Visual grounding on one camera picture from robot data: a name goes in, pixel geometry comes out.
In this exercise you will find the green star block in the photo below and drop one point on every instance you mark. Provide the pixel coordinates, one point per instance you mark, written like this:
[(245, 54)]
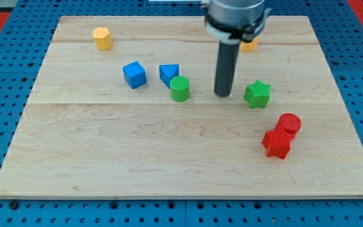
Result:
[(257, 94)]

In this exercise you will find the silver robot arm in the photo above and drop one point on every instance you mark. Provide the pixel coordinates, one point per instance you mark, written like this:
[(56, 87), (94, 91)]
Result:
[(232, 21)]

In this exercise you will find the yellow block behind arm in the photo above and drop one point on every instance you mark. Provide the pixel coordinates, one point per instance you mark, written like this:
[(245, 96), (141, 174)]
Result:
[(249, 46)]

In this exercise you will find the red star block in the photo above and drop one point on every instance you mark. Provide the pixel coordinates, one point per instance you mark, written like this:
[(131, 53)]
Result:
[(277, 143)]

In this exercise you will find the green cylinder block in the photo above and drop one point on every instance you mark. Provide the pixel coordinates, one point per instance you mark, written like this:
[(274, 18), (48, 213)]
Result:
[(179, 89)]

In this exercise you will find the blue triangle block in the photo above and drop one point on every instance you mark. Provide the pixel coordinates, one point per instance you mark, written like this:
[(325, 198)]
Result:
[(167, 72)]

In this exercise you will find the light wooden board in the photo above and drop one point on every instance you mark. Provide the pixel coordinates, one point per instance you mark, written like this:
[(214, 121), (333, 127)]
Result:
[(86, 134)]

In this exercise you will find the blue cube block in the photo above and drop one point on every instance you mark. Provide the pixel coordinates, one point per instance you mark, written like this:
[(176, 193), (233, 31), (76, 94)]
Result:
[(134, 74)]

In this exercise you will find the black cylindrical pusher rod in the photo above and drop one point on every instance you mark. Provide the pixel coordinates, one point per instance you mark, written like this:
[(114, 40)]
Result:
[(227, 57)]

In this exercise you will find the yellow hexagon block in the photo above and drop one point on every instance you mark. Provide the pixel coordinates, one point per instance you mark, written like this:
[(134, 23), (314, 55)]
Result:
[(102, 38)]

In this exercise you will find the red cylinder block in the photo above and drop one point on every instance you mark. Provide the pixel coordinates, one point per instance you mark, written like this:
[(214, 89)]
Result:
[(289, 123)]

